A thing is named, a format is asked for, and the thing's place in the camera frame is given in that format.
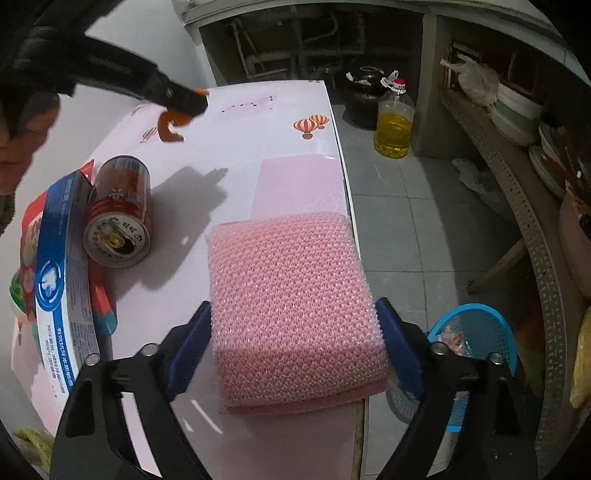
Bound blue white toothpaste box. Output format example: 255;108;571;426
36;170;100;402

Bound wooden support stick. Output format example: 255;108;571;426
467;237;529;295

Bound drain pipes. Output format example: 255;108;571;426
231;18;370;79

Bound fluffy green white cloth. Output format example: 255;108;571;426
13;427;54;478

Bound stack of plates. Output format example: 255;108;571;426
529;122;573;199

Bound pink basin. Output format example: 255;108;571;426
558;182;591;298

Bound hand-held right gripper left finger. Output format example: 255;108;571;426
50;300;213;480

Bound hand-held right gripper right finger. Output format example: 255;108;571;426
374;296;541;480

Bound yellow filled plastic bag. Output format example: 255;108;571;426
570;307;591;409

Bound blue plastic mesh basket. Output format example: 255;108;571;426
385;302;519;432

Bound red snack bag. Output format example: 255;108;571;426
9;159;118;337

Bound cooking oil bottle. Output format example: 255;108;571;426
373;69;415;159

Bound person's left hand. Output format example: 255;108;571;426
0;90;62;197

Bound white plastic bag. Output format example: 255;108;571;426
450;53;500;107

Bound red drink can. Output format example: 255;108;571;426
83;155;153;267

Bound crumpled white tissue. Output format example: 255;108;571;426
451;158;513;208

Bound stack of bowls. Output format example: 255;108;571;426
489;80;546;147

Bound dark ceramic jar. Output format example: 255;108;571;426
344;66;386;130

